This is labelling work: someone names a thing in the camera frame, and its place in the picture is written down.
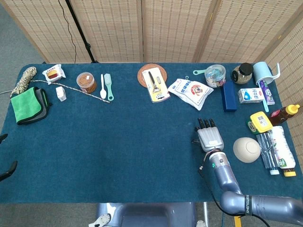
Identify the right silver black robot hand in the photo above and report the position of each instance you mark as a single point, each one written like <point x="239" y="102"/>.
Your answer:
<point x="210" y="138"/>

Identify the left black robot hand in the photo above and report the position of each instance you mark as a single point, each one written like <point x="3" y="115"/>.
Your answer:
<point x="10" y="169"/>

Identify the thin metal-framed eyeglasses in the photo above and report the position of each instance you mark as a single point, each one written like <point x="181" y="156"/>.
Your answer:
<point x="196" y="142"/>

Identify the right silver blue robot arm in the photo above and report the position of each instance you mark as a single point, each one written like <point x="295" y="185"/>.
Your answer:
<point x="225" y="175"/>

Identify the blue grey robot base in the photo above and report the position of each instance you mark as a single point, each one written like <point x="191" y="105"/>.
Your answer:
<point x="146" y="215"/>

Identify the beige upturned bowl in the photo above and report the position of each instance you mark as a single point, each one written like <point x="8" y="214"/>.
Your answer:
<point x="246" y="150"/>

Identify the small green box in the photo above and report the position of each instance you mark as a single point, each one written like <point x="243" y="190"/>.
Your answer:
<point x="251" y="128"/>

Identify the dark blue rectangular box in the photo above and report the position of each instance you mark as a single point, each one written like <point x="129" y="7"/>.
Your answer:
<point x="229" y="97"/>

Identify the white printed plastic bag pack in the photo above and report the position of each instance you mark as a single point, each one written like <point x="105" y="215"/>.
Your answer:
<point x="191" y="93"/>

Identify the yellow-lidded green container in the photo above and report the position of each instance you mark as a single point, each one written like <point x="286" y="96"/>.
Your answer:
<point x="260" y="121"/>

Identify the blue striped bottle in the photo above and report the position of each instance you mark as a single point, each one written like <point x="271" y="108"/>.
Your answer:
<point x="267" y="151"/>

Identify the white blue milk carton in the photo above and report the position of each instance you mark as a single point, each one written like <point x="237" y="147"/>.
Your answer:
<point x="251" y="95"/>

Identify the clear tub of colourful clips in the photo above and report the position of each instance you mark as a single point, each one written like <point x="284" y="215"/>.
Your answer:
<point x="214" y="75"/>

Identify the green cloth with black trim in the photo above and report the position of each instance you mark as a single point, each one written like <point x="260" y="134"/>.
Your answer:
<point x="26" y="105"/>

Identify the teal measuring spoon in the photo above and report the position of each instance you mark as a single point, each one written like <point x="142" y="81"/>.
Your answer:
<point x="196" y="72"/>

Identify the razor in yellow blister pack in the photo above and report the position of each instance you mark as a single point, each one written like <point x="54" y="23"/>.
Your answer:
<point x="157" y="94"/>

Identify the purple toothpaste tube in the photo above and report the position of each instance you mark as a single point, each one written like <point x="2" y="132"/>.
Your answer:
<point x="267" y="93"/>

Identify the white bottle with yellow cap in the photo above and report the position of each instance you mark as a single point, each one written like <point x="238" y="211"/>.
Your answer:
<point x="282" y="146"/>

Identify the grey cloth with black trim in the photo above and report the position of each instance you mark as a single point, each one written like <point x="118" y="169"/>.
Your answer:
<point x="45" y="104"/>

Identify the brown bottle with yellow cap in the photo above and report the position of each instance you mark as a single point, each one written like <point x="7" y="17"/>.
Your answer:
<point x="281" y="116"/>

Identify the metal table leg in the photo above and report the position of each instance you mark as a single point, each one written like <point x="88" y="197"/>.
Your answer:
<point x="206" y="212"/>

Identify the glass jar with black lid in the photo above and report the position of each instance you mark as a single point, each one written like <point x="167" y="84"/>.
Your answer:
<point x="245" y="71"/>

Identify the light blue plastic cup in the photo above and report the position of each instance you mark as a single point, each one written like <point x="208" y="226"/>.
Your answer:
<point x="261" y="71"/>

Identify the small white carton box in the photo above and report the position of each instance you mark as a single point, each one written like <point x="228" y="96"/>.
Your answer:
<point x="61" y="93"/>

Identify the blue table cloth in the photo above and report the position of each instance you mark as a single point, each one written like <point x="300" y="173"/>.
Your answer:
<point x="118" y="142"/>

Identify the round woven rattan coaster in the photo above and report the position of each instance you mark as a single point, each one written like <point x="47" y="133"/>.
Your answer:
<point x="142" y="75"/>

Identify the cake snack in white wrapper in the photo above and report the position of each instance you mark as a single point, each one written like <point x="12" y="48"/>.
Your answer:
<point x="54" y="73"/>

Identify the bamboo folding screen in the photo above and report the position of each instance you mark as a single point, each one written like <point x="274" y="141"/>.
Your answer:
<point x="172" y="30"/>

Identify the clear jar of rubber bands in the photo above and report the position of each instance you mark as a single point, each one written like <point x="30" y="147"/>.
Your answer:
<point x="85" y="80"/>

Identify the white plastic spoon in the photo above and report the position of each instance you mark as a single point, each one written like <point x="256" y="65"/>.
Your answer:
<point x="103" y="94"/>

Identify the mint green scrub brush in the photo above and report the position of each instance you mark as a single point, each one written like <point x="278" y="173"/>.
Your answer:
<point x="107" y="79"/>

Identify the black stand pole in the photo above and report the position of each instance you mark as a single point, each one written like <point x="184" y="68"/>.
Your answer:
<point x="87" y="45"/>

